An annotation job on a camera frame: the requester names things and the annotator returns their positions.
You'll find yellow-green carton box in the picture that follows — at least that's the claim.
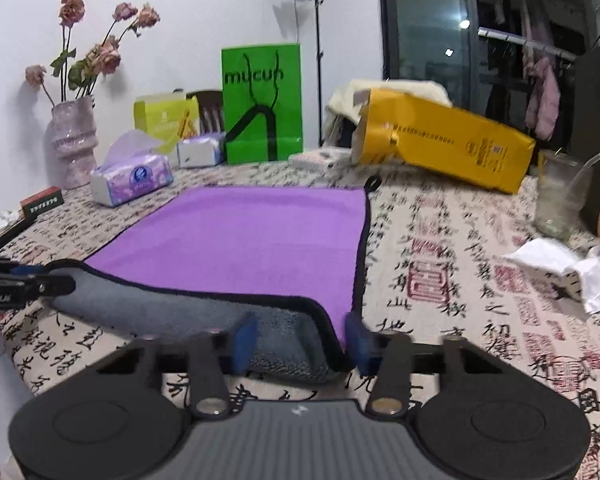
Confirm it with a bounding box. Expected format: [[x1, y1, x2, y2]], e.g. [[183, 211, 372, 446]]
[[133, 92, 200, 159]]

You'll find cream blanket on chair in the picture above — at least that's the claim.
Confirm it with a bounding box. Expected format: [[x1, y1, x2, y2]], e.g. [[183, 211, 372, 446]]
[[325, 79, 452, 125]]

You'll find yellow paper mailer bag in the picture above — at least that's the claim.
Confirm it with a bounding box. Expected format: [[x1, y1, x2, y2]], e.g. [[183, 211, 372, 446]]
[[351, 96, 534, 194]]

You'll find red and green small box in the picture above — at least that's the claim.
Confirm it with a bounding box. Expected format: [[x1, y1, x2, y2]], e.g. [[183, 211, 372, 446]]
[[20, 186, 65, 218]]

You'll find dried pink roses bouquet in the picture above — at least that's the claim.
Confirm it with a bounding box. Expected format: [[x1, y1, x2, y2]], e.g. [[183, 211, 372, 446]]
[[24, 0, 161, 106]]

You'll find metal clothes rail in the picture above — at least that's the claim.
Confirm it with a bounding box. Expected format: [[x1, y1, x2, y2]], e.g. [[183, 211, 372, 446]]
[[478, 27, 577, 62]]

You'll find clear drinking glass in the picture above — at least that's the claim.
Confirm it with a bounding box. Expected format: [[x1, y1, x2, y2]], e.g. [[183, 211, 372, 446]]
[[533, 150, 591, 243]]

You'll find black speaker box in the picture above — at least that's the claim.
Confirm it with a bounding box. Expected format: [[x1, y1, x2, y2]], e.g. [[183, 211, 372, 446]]
[[571, 46, 600, 234]]

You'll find purple tissue pack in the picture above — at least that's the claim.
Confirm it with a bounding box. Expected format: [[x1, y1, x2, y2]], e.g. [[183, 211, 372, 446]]
[[90, 129, 173, 208]]

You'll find purple and grey microfiber towel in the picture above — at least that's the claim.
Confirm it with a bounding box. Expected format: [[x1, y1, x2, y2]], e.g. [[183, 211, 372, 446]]
[[47, 177, 380, 384]]

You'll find green mucun paper bag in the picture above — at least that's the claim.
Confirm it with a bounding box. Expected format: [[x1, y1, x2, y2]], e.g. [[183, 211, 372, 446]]
[[221, 44, 303, 165]]

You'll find dark sliding glass door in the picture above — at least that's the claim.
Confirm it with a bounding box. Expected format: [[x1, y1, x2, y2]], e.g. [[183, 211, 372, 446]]
[[380, 0, 479, 112]]

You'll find pink textured ceramic vase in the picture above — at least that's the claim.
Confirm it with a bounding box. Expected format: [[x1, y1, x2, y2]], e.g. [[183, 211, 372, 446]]
[[50, 96, 98, 190]]

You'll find dark wooden chair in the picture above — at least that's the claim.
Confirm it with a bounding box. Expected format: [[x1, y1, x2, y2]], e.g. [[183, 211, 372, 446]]
[[186, 90, 225, 134]]

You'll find small white-purple tissue pack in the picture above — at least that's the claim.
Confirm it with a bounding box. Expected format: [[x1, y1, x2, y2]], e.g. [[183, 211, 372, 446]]
[[176, 132, 225, 169]]

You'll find white flat product box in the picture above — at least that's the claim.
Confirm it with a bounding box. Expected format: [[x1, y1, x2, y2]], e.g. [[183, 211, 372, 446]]
[[288, 146, 351, 174]]

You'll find pink jacket on rack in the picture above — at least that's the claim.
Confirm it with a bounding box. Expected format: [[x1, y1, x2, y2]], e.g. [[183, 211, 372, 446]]
[[524, 58, 560, 141]]

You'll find crumpled white paper tissue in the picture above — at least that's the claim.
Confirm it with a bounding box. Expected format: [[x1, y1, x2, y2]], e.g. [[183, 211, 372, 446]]
[[503, 238, 600, 314]]

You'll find glass straw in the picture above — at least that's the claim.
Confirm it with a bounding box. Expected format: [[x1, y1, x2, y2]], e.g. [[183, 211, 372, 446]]
[[565, 152, 600, 197]]

